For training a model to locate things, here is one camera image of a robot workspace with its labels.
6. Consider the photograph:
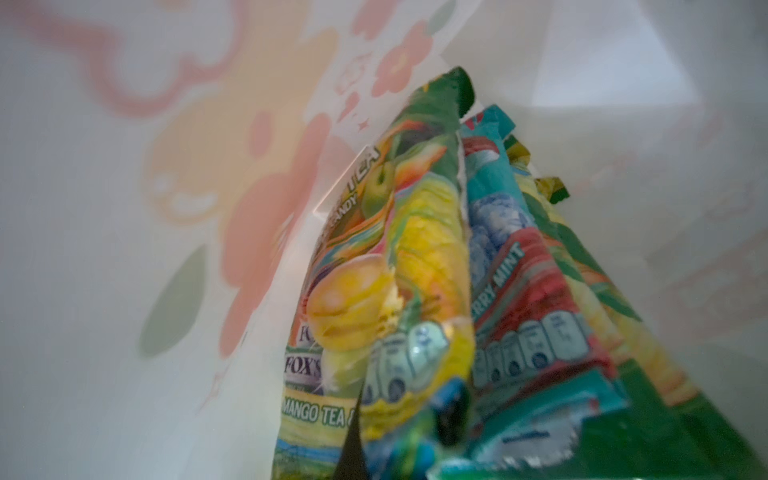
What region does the green mango tea candy bag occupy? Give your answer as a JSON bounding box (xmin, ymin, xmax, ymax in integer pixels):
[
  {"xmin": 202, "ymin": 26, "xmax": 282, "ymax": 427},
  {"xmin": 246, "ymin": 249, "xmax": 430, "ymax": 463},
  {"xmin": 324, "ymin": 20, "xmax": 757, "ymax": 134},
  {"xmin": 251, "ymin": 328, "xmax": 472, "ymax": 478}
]
[{"xmin": 271, "ymin": 67, "xmax": 475, "ymax": 479}]

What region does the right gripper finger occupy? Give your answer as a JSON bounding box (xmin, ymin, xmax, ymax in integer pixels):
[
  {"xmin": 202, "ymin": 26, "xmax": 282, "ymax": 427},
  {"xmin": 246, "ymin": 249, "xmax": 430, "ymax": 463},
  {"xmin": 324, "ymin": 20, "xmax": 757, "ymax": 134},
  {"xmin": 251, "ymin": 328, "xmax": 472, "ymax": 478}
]
[{"xmin": 332, "ymin": 413, "xmax": 369, "ymax": 480}]

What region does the teal red mint candy bag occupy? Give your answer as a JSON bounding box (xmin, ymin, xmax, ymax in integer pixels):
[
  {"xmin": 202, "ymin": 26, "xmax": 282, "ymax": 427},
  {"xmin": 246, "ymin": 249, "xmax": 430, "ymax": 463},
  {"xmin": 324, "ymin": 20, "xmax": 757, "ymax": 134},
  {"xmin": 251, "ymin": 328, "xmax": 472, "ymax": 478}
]
[{"xmin": 431, "ymin": 106, "xmax": 631, "ymax": 479}]

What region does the white floral paper bag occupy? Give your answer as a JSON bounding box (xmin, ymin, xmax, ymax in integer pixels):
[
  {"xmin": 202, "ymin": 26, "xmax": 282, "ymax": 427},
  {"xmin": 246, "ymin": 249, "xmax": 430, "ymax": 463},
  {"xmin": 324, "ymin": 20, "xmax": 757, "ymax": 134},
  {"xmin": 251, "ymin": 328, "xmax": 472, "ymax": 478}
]
[{"xmin": 1, "ymin": 1, "xmax": 767, "ymax": 479}]

